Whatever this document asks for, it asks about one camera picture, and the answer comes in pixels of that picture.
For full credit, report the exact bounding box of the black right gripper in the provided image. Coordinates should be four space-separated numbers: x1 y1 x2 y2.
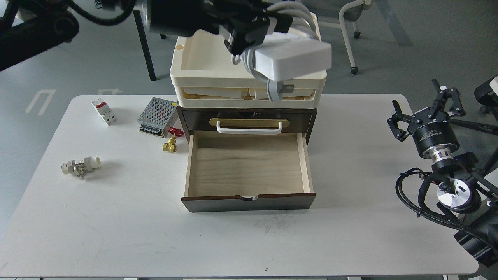
387 79 466 159

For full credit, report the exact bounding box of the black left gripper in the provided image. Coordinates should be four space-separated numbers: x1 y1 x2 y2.
146 0 292 56

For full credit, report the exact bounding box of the white power strip with cable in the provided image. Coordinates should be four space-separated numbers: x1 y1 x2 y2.
231 1 331 102

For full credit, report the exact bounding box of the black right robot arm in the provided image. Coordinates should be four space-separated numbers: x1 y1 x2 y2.
387 79 497 266

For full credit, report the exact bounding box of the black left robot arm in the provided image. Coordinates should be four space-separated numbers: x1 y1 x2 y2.
1 0 293 70

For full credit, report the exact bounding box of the cream plastic tray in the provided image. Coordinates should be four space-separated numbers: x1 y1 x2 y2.
170 30 327 109

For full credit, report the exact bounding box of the black table leg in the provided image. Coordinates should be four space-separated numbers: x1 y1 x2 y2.
132 10 167 81

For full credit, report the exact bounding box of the metal mesh power supply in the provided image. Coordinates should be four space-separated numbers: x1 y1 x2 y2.
137 97 178 138

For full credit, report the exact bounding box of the open wooden drawer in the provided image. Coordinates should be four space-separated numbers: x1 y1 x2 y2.
181 131 316 212

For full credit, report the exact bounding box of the white red circuit breaker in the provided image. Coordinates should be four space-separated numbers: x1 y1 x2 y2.
92 98 117 125

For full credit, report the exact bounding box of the white plastic pipe fitting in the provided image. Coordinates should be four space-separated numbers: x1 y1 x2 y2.
61 156 102 180

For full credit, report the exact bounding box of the white frame office chair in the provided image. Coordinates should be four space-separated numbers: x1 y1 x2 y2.
303 0 373 75

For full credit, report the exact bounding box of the white drawer handle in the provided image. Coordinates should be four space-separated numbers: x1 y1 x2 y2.
216 121 283 135

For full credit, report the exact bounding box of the brass valve red handle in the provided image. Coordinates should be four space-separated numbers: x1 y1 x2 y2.
163 126 184 153

